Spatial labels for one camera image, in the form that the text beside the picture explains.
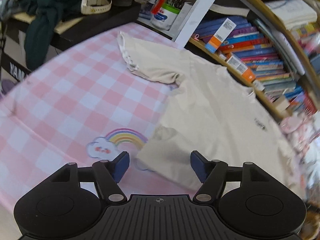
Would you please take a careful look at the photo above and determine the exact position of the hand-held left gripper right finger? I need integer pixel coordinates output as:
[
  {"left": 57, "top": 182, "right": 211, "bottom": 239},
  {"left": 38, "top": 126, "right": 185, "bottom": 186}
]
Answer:
[{"left": 190, "top": 151, "right": 275, "bottom": 203}]

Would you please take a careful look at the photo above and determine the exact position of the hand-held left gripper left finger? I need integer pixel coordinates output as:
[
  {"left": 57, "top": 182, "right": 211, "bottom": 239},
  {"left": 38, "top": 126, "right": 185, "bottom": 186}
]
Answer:
[{"left": 46, "top": 152, "right": 130, "bottom": 203}]

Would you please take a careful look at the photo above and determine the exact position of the beige printed t-shirt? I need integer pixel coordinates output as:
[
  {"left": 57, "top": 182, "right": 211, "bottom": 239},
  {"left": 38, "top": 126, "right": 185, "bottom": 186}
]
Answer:
[{"left": 117, "top": 31, "right": 304, "bottom": 200}]

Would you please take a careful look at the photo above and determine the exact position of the pink checked cartoon desk mat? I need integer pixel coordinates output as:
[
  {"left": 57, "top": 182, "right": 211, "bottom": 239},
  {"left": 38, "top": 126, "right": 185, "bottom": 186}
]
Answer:
[{"left": 0, "top": 22, "right": 255, "bottom": 220}]

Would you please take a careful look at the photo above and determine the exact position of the flat white orange box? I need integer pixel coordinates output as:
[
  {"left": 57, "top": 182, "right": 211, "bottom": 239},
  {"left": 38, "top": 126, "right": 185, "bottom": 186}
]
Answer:
[{"left": 226, "top": 54, "right": 257, "bottom": 83}]

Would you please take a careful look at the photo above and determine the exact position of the pink plush rabbit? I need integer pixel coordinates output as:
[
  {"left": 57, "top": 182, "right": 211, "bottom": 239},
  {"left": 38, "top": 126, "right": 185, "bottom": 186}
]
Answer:
[{"left": 280, "top": 110, "right": 320, "bottom": 155}]

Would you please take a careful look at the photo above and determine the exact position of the brown plush toy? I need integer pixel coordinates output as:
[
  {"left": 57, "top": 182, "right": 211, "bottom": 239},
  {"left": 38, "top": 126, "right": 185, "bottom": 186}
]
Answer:
[{"left": 301, "top": 200, "right": 319, "bottom": 239}]

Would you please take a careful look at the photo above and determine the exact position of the row of colourful books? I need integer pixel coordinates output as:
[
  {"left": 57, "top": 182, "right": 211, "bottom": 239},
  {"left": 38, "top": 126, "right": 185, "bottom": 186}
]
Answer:
[{"left": 194, "top": 0, "right": 320, "bottom": 115}]

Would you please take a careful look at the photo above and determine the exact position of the tall white orange box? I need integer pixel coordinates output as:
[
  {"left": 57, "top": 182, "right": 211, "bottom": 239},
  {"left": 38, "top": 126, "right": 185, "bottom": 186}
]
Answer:
[{"left": 205, "top": 17, "right": 237, "bottom": 54}]

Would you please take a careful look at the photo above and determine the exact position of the white jar with green rim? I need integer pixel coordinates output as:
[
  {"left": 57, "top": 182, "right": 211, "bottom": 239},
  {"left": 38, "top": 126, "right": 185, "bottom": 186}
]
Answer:
[{"left": 150, "top": 1, "right": 182, "bottom": 32}]

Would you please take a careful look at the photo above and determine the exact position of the white and wood bookshelf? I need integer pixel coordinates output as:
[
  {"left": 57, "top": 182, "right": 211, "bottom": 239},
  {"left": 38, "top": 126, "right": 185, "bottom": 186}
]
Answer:
[{"left": 172, "top": 0, "right": 320, "bottom": 120}]

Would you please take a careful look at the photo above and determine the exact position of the thick white book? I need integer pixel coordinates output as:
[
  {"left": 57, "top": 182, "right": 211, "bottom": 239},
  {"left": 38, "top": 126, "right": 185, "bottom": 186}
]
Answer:
[{"left": 209, "top": 4, "right": 250, "bottom": 18}]

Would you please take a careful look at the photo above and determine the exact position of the cream wrist watch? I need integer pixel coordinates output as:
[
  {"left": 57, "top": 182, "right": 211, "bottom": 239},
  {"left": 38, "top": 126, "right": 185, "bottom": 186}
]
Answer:
[{"left": 80, "top": 0, "right": 112, "bottom": 15}]

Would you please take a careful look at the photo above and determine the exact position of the dark green cloth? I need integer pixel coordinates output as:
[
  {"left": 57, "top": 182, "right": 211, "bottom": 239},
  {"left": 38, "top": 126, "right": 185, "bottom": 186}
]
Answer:
[{"left": 19, "top": 0, "right": 83, "bottom": 72}]

